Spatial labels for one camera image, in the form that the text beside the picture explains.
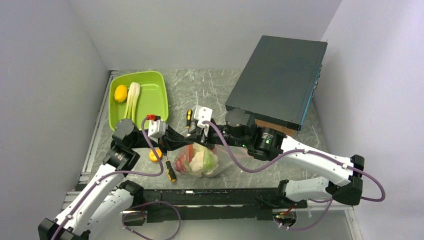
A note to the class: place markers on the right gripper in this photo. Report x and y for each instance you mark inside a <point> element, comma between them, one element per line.
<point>200,136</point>

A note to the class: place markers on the yellow lemon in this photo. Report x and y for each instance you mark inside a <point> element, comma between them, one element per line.
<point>121,93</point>

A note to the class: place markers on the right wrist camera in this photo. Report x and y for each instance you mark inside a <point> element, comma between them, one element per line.
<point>202,114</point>

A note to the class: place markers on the black yellow screwdriver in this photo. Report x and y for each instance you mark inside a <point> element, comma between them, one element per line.
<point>170,171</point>
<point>188,119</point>

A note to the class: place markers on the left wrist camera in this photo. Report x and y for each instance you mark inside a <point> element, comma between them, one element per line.
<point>157,127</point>

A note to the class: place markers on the aluminium frame rail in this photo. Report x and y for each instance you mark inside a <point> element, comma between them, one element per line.
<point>84,177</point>

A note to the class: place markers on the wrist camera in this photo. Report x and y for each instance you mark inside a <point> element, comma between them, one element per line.
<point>157,127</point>
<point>202,114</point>

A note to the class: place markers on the white cauliflower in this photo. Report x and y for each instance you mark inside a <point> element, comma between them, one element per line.
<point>196,164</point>

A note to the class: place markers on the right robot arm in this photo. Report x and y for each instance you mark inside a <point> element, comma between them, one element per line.
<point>338,179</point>

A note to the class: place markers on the orange carrot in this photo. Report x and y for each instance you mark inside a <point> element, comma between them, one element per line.
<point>183,158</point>

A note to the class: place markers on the green cabbage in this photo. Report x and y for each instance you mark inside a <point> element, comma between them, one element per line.
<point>210,161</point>

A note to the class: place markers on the wooden block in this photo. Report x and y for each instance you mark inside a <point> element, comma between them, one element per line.
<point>283,129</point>

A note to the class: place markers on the green plastic tray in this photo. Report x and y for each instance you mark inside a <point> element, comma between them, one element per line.
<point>153,98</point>

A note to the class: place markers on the dark grey box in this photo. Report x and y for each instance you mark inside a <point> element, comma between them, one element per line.
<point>277,83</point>

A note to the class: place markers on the celery stalk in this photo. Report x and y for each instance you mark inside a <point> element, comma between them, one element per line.
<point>132,101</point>

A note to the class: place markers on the clear zip top bag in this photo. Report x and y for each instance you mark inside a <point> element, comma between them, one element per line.
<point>225,161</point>

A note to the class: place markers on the orange tape measure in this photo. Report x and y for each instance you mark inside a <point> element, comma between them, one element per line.
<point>155,155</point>

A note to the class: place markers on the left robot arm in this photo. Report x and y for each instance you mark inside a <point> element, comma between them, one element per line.
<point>109,192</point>

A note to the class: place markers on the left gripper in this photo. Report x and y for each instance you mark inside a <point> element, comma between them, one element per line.
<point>172,140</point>

